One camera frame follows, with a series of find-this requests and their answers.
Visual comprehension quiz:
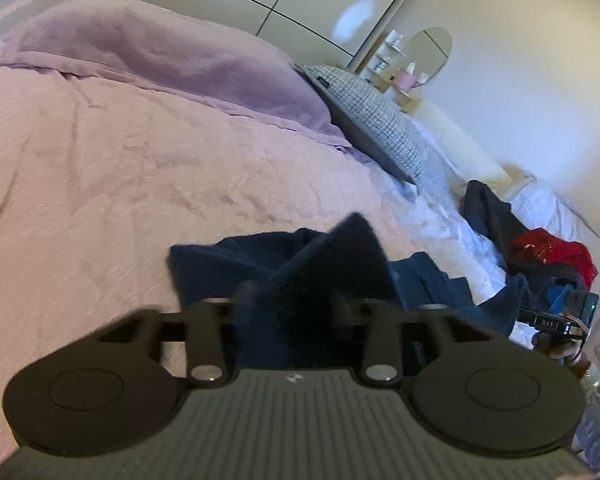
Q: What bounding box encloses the dark blue fleece garment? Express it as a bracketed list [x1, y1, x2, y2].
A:
[168, 214, 528, 370]

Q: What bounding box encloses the right hand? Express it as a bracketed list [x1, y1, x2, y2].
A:
[532, 332, 591, 375]

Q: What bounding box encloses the red garment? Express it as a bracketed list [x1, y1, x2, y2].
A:
[510, 228, 598, 289]

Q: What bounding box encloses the white striped bed sheet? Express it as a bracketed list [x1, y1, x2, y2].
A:
[369, 104, 600, 351]

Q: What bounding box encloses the dark grey garment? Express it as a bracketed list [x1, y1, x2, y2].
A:
[460, 180, 590, 295]

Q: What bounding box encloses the cream bed headboard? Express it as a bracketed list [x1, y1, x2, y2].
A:
[410, 100, 513, 186]

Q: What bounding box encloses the grey striped pillow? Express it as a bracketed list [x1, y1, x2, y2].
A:
[296, 65, 424, 184]

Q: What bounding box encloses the pink textured bedspread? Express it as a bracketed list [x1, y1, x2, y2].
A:
[0, 67, 416, 461]

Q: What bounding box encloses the pink cup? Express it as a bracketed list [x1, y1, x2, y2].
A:
[392, 70, 419, 92]

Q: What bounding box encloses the oval table mirror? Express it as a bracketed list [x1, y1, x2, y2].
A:
[403, 27, 453, 86]

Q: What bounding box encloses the lilac blanket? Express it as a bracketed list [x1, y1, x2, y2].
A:
[0, 0, 349, 148]

